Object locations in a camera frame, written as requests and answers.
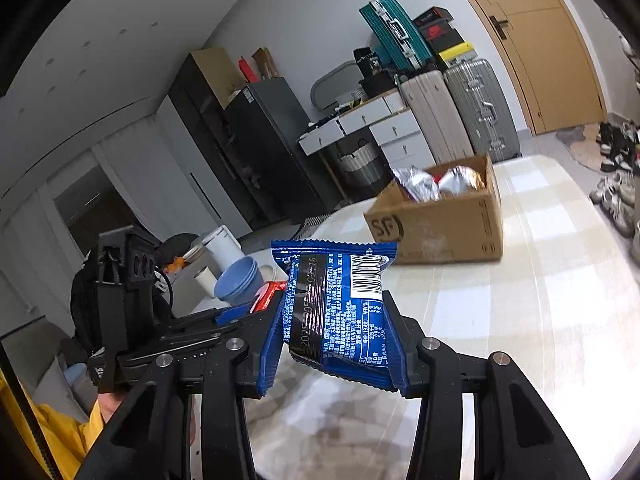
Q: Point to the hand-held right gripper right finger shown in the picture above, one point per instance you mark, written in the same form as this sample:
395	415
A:
407	375

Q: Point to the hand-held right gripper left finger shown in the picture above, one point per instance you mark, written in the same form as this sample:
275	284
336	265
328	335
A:
267	360

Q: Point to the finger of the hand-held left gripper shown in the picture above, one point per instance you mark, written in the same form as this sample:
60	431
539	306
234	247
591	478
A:
200	339
232	314

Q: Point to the red cookie packet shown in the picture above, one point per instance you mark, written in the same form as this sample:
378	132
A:
267	295

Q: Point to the blue snack packet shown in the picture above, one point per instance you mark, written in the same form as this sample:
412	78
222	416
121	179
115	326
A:
340	310

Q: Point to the brown cardboard box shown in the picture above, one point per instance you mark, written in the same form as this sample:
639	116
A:
440	230

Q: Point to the silver purple snack packet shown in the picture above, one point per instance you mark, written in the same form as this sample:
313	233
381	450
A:
417	185

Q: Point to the red packet with pink mark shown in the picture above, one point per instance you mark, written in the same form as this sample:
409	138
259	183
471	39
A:
436	176

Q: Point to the person's left forearm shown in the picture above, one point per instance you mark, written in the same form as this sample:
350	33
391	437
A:
65	435

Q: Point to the person's left hand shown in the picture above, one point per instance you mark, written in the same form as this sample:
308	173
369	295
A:
107	405

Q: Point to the blue bowl stack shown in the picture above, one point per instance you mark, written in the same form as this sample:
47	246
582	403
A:
240	280

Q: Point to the white paper roll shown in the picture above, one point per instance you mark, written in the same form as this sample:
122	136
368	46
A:
205	280

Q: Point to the beige plate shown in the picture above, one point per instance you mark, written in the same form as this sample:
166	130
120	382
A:
272	272

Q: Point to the white cylindrical bin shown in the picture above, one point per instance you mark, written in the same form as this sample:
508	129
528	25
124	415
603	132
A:
222	247

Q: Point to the striped floor rug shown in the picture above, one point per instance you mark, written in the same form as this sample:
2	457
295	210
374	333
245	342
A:
315	220

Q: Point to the black refrigerator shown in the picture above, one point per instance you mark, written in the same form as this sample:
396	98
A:
280	150

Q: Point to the woven laundry basket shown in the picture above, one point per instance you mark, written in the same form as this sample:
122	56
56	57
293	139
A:
360	165

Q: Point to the dark wardrobe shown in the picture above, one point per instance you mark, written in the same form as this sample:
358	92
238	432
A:
200	110

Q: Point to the white drawer dresser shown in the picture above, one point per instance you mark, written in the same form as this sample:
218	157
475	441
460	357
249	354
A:
400	135

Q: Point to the flat brown carton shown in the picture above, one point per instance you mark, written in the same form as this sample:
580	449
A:
215	72

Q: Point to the red paper bag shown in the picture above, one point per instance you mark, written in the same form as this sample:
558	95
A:
246	68

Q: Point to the grey oval mirror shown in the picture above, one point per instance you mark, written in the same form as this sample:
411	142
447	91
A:
330	80

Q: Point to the brown paper bag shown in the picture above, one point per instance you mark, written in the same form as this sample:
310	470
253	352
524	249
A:
265	62

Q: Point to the beige suitcase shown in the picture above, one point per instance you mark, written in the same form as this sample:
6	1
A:
435	115

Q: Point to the black storage box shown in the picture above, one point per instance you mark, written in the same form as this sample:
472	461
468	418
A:
377	84

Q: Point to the cluster of loose shoes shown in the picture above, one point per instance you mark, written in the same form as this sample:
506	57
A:
615	190

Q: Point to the silver suitcase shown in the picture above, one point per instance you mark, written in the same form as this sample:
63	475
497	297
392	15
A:
482	105

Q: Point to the grey beige door mat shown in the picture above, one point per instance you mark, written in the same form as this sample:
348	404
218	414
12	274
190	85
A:
580	145

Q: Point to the black bag with label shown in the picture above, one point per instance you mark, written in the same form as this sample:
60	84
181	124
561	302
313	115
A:
367	60

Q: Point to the teal suitcase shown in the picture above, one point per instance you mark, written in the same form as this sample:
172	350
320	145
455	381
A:
395	30

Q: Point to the red black shoebox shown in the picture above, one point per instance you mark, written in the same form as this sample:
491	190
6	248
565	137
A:
440	30

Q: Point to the wooden door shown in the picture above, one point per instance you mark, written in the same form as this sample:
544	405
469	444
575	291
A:
540	45

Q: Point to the white light switch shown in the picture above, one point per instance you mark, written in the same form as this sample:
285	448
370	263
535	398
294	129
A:
626	45

